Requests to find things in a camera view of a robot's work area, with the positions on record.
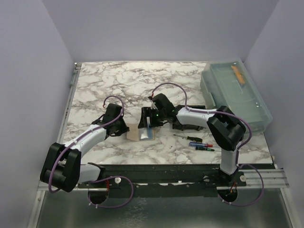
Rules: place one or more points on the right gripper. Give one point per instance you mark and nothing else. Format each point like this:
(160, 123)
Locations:
(146, 112)

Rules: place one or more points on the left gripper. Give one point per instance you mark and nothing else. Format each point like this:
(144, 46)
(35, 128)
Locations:
(122, 130)

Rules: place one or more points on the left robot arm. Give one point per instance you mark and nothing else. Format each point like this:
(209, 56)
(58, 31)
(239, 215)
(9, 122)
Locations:
(62, 169)

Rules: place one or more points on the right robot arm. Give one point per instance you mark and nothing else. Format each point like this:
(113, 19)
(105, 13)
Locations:
(227, 130)

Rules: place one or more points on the black plastic card tray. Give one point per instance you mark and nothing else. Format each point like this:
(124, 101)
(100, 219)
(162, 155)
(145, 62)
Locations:
(190, 126)

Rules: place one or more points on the black yellow screwdriver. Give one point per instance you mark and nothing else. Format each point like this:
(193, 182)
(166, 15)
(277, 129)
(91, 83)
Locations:
(190, 138)

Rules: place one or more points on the blue red screwdriver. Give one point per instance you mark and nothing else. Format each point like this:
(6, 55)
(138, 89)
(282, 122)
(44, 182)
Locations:
(198, 144)

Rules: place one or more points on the blue green screwdriver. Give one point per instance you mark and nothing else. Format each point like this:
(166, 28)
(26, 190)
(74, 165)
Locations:
(207, 149)

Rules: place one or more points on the clear plastic storage box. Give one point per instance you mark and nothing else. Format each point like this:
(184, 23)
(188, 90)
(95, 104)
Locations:
(220, 86)

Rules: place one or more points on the orange tool in box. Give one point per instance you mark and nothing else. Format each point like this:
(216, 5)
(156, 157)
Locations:
(238, 75)

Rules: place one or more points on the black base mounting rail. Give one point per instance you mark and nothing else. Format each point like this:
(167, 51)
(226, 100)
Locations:
(128, 173)

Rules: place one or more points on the aluminium frame rail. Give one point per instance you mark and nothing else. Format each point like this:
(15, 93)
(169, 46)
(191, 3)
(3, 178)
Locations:
(251, 179)

